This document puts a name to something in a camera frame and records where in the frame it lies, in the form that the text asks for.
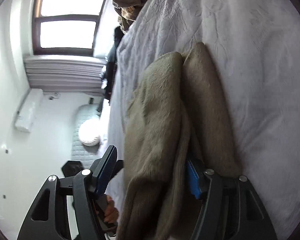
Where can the quilted white headboard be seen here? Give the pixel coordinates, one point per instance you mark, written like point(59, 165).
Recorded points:
point(79, 152)

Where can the person left hand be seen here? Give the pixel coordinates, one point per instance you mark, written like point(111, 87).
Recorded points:
point(111, 213)

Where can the dark framed window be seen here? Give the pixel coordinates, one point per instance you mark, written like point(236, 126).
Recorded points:
point(66, 27)

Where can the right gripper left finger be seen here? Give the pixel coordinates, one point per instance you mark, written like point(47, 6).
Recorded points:
point(47, 218)

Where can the white round pillow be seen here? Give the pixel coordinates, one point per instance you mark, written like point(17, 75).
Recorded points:
point(89, 132)

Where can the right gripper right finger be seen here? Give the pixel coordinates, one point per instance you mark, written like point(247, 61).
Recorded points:
point(230, 207)

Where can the textured lilac bedspread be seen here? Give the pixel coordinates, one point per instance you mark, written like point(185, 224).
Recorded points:
point(256, 46)

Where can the white air conditioner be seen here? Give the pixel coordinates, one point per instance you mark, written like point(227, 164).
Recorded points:
point(27, 113)

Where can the brown knit sweater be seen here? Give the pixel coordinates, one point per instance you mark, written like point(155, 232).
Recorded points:
point(179, 101)

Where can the grey curtain left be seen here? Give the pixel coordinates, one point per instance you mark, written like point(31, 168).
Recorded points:
point(61, 73)

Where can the black jacket on bed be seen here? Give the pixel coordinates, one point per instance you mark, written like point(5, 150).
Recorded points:
point(111, 65)

